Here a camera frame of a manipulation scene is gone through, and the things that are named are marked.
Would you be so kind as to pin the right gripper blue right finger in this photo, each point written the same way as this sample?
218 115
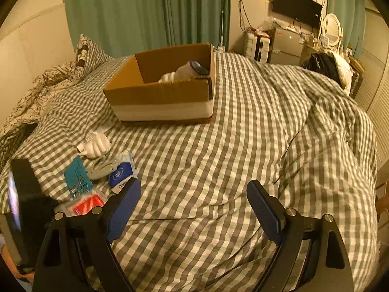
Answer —
326 266

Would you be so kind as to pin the green curtain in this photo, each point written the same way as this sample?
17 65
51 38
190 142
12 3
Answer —
351 14
126 27

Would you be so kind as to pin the grey mini fridge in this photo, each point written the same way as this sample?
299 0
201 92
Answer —
285 47

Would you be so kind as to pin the black wall television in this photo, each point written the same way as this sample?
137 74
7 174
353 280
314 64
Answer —
306 11

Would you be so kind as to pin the green right curtain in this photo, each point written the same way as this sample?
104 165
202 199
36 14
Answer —
351 14

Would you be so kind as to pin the blue white tissue pack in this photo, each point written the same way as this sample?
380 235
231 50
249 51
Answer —
123 170

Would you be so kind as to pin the grey white checkered duvet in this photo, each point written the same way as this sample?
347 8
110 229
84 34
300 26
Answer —
293 130

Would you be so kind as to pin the white cream tube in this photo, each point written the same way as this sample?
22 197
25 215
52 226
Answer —
101 129

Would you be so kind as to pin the white bottle with dark cap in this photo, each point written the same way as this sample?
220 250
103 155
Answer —
191 69

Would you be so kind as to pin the teal card package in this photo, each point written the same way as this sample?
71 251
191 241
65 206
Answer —
76 178

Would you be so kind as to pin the white oval vanity mirror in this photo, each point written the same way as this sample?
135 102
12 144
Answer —
331 31

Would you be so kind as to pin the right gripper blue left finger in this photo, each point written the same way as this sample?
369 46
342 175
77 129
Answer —
72 244

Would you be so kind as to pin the white suitcase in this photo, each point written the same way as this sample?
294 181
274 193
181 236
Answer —
257 47

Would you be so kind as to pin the white hand figurine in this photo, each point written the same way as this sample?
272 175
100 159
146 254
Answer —
97 147

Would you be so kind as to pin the floral patterned blanket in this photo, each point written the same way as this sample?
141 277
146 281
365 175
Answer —
33 105

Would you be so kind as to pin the checkered pillow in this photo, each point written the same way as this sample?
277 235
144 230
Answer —
89 56

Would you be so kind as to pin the white louvered wardrobe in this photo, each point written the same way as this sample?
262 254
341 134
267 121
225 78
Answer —
372 95

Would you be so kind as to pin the brown cardboard box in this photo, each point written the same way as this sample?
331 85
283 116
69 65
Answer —
135 95

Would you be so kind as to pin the red white tissue pack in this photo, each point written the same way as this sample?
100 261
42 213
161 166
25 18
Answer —
82 204

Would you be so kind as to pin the chair with black clothes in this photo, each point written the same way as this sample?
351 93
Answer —
335 67

